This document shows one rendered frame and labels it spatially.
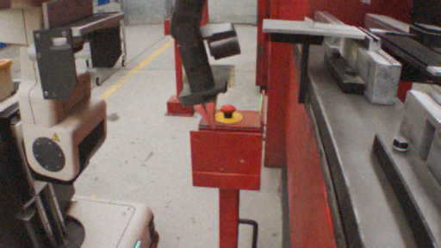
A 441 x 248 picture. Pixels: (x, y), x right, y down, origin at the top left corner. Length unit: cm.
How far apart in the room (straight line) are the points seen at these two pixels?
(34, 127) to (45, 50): 22
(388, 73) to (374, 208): 39
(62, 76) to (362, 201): 62
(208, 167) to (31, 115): 46
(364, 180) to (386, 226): 10
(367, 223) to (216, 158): 43
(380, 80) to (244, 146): 33
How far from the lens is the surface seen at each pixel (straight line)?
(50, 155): 90
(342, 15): 184
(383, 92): 77
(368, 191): 46
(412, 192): 43
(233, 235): 99
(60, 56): 74
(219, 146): 73
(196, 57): 69
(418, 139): 54
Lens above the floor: 113
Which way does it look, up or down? 25 degrees down
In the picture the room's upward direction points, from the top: straight up
